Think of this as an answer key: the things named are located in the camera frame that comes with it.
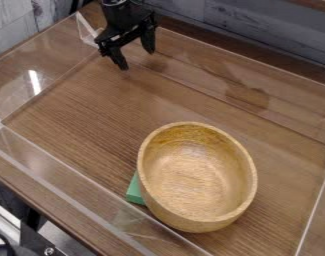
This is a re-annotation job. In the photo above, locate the clear acrylic tray wall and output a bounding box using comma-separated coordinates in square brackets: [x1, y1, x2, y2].
[0, 15, 325, 256]

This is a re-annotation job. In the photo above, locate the black cable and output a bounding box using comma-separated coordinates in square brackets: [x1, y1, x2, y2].
[0, 231, 14, 256]

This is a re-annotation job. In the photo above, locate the black metal bracket with bolt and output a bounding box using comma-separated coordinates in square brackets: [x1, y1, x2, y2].
[20, 223, 65, 256]

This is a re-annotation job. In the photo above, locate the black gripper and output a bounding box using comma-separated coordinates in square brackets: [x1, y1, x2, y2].
[95, 0, 157, 70]

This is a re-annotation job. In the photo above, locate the brown wooden oval bowl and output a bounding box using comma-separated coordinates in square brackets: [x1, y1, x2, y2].
[136, 121, 258, 233]

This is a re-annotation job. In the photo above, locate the green block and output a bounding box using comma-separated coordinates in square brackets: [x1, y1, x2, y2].
[125, 174, 144, 205]

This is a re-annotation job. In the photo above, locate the clear acrylic corner bracket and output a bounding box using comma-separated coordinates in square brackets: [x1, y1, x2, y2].
[75, 12, 103, 48]

